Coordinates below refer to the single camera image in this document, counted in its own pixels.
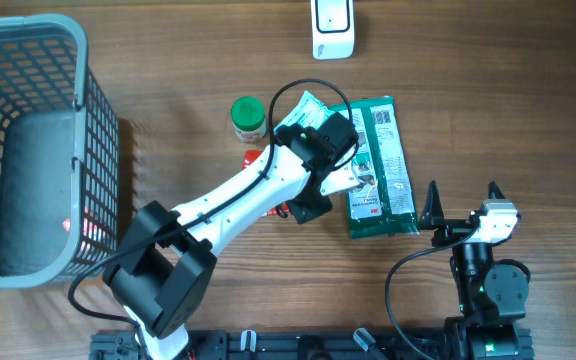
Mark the green 3M gloves package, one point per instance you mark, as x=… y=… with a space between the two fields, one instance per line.
x=383 y=202

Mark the white barcode scanner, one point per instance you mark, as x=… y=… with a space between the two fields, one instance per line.
x=333 y=29

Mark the mint wet wipes pack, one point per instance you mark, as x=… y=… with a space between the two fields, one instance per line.
x=309 y=112

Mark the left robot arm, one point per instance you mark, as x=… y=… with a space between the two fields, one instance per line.
x=167 y=257

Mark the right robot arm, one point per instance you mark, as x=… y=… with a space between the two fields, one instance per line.
x=492 y=293

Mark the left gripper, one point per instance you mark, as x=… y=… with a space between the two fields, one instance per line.
x=306 y=214

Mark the red sauce bottle green cap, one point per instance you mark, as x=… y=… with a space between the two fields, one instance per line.
x=250 y=159

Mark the red snack bar wrapper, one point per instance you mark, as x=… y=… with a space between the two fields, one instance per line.
x=279 y=210

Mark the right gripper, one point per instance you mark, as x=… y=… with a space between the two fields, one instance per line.
x=432 y=218

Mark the grey plastic mesh basket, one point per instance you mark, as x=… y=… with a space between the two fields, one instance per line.
x=59 y=151

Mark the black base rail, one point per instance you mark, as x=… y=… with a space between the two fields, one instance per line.
x=318 y=345

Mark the green lid spice jar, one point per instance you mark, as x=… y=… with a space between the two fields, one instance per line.
x=249 y=119

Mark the orange snack packet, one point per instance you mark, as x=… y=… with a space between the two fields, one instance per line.
x=92 y=233

